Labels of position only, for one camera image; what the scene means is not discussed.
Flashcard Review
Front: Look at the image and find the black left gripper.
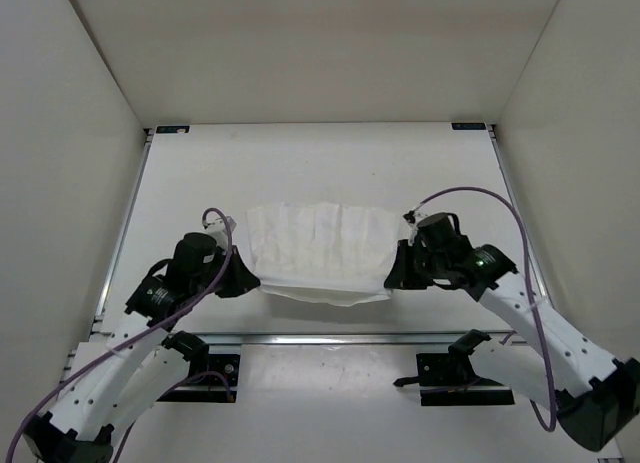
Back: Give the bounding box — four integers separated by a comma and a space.
197, 239, 261, 292

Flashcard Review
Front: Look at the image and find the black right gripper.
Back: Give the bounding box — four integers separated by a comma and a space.
386, 240, 447, 290

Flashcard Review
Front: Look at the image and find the white pleated skirt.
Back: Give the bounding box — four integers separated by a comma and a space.
246, 202, 404, 307

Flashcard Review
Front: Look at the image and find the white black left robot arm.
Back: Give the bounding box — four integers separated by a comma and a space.
21, 231, 260, 462

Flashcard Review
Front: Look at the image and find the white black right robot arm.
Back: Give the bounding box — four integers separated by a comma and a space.
385, 211, 639, 452

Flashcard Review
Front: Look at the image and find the blue right corner label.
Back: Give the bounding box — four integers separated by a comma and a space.
451, 122, 486, 131

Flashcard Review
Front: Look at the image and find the blue corner label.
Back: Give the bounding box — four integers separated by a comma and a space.
155, 125, 190, 134
451, 122, 486, 131

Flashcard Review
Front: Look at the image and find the blue left corner label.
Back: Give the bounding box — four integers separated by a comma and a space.
155, 125, 190, 134

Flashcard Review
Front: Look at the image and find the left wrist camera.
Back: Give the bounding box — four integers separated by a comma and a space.
202, 216, 237, 247

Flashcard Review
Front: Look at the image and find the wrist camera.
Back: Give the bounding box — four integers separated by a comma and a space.
403, 210, 425, 245
202, 216, 237, 247

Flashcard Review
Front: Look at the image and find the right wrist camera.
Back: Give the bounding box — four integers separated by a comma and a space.
403, 210, 425, 245

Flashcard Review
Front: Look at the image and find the aluminium table frame rail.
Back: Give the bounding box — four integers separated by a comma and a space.
92, 123, 522, 344

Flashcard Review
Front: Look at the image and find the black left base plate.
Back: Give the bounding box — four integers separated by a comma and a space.
158, 331, 241, 404

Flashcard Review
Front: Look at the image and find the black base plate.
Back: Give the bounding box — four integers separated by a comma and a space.
393, 329, 515, 407
158, 331, 241, 404

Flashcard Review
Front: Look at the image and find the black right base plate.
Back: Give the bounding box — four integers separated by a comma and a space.
393, 329, 515, 407

